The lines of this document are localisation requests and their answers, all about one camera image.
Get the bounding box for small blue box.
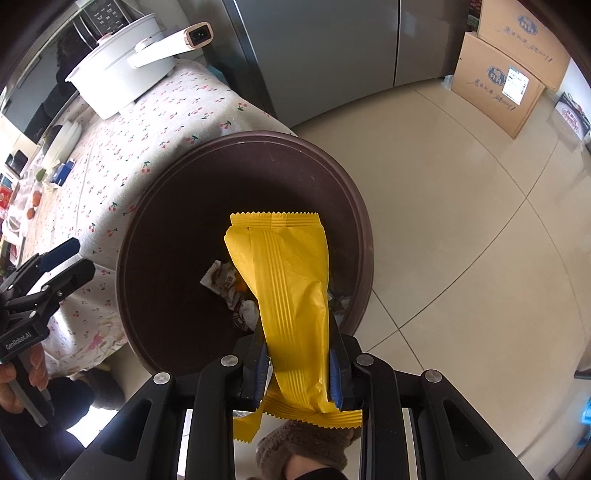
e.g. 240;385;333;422
50;161;77;185

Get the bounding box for cherry print tablecloth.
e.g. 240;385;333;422
0;58;296;379

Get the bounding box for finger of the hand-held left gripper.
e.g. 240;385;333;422
0;237;81;296
4;258;96;319

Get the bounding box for yellow snack wrapper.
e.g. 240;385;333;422
224;210;363;444

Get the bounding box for brown fuzzy slipper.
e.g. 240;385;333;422
255;419;362;480

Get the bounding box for brown cardboard box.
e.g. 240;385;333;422
476;0;571;90
451;31;546;139

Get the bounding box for grey refrigerator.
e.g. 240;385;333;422
222;0;472;127

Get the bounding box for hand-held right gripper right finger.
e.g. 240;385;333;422
325;314;532;480

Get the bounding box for person's left hand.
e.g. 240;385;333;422
0;344;49;414

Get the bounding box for white electric pot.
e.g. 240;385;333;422
65;13;214;121

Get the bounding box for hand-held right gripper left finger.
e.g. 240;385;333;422
60;330;273;480

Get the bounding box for white printed wrapper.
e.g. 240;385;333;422
201;261;241;296

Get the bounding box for brown round trash bin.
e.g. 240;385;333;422
115;130;375;377

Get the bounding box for printed white box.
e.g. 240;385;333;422
554;92;591;139

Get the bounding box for white lidded container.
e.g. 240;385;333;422
44;119;83;169

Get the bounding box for person's dark pants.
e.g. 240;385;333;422
0;360;139;480

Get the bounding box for black microwave oven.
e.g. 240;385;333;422
0;0;134;146

